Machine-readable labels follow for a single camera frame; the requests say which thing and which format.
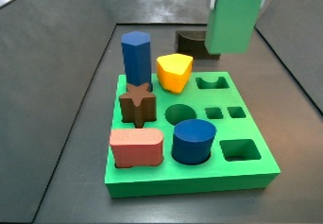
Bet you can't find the blue cylinder block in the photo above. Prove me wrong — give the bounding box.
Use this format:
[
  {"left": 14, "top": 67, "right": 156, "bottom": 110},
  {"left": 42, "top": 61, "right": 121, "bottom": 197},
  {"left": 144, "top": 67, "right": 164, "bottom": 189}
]
[{"left": 172, "top": 119, "right": 217, "bottom": 165}]

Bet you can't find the brown star block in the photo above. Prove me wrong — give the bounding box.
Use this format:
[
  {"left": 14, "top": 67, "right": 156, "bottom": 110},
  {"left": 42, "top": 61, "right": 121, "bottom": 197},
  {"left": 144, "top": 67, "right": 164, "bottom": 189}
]
[{"left": 119, "top": 83, "right": 156, "bottom": 129}]

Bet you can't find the pink rounded rectangular block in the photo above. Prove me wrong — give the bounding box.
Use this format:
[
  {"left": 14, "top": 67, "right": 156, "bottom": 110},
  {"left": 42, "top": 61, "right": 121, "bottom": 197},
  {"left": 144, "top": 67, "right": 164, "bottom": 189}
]
[{"left": 108, "top": 128, "right": 164, "bottom": 168}]

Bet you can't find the green shape sorter board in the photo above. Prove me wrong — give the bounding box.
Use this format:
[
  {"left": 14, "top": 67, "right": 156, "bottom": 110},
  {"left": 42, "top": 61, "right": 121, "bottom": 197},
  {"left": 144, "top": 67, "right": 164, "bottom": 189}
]
[{"left": 104, "top": 72, "right": 280, "bottom": 198}]

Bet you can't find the yellow rounded wedge block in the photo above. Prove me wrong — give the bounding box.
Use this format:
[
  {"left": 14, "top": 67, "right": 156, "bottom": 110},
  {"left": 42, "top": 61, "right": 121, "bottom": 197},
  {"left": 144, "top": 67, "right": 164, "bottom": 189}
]
[{"left": 156, "top": 53, "right": 193, "bottom": 94}]

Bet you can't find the dark brown arch holder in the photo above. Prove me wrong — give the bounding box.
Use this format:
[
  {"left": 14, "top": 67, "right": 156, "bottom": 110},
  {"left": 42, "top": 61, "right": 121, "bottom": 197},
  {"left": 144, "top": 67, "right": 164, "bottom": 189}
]
[{"left": 175, "top": 30, "right": 219, "bottom": 60}]

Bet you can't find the blue hexagonal prism block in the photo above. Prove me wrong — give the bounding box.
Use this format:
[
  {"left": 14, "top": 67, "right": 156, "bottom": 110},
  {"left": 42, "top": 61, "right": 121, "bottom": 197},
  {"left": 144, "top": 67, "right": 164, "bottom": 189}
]
[{"left": 121, "top": 31, "right": 151, "bottom": 88}]

